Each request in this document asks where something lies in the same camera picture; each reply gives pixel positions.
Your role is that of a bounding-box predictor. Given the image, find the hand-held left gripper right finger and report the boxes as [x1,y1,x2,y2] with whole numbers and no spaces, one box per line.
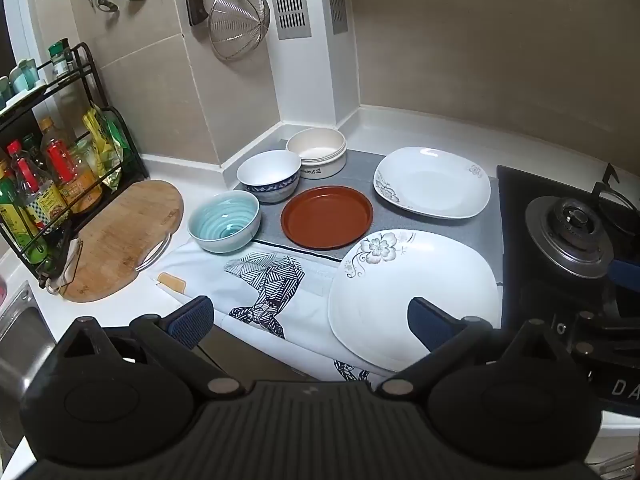
[377,297,586,401]

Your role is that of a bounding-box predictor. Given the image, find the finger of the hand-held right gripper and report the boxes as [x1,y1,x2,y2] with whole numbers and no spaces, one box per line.
[606,257,640,311]
[572,309,640,361]

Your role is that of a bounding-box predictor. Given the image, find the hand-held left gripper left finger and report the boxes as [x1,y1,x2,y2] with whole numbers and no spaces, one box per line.
[49,296,246,400]

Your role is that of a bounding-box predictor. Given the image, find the large white floral plate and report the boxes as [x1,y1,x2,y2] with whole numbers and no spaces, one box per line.
[327,229,502,373]

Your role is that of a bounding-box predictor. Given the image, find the teal ribbed bowl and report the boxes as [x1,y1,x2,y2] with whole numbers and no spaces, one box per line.
[187,191,261,254]

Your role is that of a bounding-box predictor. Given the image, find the small white floral plate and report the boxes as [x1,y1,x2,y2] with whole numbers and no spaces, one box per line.
[373,147,492,220]

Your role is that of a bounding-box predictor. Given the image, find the brown round plate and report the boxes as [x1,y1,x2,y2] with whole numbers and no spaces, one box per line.
[280,185,375,251]

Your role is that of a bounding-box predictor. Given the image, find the white bowl with blue pattern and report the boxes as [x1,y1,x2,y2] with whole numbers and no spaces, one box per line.
[236,150,302,205]

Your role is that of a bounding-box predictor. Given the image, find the cream round bowl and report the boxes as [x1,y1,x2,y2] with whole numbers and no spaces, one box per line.
[286,127,348,180]

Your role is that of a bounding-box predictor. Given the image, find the small tan scraper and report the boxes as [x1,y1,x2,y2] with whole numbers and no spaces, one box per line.
[157,272,189,295]

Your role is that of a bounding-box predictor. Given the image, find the metal stove burner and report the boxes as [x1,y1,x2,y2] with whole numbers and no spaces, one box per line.
[525,196,615,279]

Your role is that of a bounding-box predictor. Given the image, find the black gas stove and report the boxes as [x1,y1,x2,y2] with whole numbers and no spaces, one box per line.
[496,164,640,413]

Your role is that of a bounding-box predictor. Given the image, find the black pan support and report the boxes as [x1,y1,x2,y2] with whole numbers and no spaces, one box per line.
[591,162,640,241]

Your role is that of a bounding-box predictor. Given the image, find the grey counter mat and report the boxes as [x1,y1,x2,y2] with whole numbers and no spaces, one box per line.
[232,147,504,288]

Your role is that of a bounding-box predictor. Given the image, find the white geometric printed cloth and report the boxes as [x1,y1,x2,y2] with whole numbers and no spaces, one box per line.
[147,239,396,383]

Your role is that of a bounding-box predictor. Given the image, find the wooden cutting board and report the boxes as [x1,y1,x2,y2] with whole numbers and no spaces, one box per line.
[60,180,185,304]

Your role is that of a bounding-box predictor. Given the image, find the steel sink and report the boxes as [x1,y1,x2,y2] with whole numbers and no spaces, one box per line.
[0,280,57,453]

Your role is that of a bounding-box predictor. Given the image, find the yellow-capped oil bottle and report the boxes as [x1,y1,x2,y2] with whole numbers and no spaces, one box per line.
[39,116,98,215]

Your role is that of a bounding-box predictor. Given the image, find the yellow-green snack packet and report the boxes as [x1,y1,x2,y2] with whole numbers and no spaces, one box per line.
[82,104,132,192]

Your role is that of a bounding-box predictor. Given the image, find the green bottle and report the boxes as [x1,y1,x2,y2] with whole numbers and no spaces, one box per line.
[0,170,49,264]

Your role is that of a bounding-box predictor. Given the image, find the red-capped sauce bottle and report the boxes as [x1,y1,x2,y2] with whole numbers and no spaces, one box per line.
[6,140,69,228]

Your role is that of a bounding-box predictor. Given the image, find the green-lidded spice jar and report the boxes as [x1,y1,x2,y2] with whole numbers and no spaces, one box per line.
[48,37,77,79]

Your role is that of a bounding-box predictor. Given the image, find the teal cups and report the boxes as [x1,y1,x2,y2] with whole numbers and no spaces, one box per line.
[0,58,40,108]

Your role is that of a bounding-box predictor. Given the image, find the metal mesh strainer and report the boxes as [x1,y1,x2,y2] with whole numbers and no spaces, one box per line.
[208,0,271,61]

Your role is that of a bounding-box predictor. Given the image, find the black wire rack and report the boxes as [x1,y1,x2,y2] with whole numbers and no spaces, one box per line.
[0,42,151,292]

